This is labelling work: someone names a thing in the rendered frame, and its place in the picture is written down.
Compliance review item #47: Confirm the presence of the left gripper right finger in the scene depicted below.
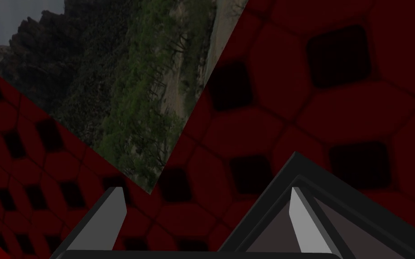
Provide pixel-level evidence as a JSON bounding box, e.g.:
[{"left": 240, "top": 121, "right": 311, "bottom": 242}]
[{"left": 288, "top": 186, "right": 346, "bottom": 255}]

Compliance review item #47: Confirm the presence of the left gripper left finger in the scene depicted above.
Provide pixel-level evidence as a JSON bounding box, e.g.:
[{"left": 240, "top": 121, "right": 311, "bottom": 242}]
[{"left": 50, "top": 186, "right": 127, "bottom": 259}]

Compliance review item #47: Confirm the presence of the black cabinet with grey panels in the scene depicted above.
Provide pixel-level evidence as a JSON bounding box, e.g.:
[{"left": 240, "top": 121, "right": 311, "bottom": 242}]
[{"left": 217, "top": 151, "right": 415, "bottom": 259}]

